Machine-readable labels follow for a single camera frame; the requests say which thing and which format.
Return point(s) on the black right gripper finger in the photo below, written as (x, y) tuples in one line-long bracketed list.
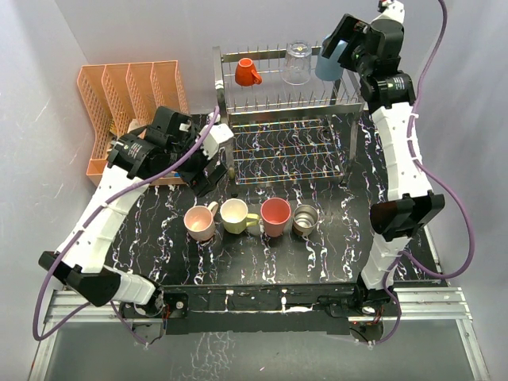
[(347, 59), (347, 28)]

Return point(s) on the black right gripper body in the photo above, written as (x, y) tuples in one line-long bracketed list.
[(363, 63)]

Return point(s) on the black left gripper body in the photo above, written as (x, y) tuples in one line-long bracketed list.
[(194, 165)]

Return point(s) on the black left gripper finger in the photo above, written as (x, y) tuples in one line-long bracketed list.
[(200, 185), (215, 176)]

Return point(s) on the light blue plastic cup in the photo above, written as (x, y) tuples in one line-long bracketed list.
[(329, 69)]

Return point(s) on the light pink mug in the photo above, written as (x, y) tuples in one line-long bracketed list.
[(199, 221)]

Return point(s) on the yellow-green mug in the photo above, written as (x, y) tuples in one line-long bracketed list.
[(235, 216)]

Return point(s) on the dusty pink tumbler cup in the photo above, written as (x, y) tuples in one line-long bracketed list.
[(275, 213)]

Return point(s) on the cream steel tumbler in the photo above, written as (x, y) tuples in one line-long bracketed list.
[(305, 220)]

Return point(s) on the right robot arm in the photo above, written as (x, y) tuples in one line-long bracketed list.
[(410, 203)]

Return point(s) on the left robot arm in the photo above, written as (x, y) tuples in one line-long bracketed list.
[(133, 164)]

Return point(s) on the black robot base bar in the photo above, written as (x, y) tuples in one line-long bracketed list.
[(267, 308)]

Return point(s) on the metal dish rack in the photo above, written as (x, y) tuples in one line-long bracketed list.
[(285, 133)]

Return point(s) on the clear glass cup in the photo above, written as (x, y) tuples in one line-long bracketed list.
[(297, 63)]

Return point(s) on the orange mug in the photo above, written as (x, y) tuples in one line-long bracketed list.
[(246, 74)]

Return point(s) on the peach plastic desk organizer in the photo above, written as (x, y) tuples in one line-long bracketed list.
[(119, 95)]

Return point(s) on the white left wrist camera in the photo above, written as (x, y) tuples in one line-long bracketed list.
[(218, 135)]

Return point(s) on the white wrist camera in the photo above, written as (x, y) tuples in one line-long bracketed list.
[(218, 135), (391, 10)]

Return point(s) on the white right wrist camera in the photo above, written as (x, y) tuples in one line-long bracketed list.
[(391, 10)]

